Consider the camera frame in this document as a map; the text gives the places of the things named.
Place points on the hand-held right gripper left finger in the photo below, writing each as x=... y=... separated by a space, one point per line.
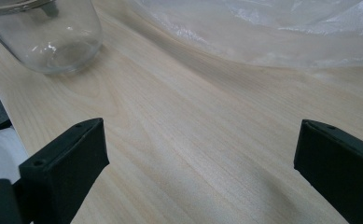
x=64 y=168

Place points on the clear glass jar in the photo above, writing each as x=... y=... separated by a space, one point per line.
x=50 y=37

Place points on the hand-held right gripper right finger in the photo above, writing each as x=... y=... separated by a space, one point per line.
x=341 y=168

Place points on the clear plastic bag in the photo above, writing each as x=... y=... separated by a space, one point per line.
x=263 y=31

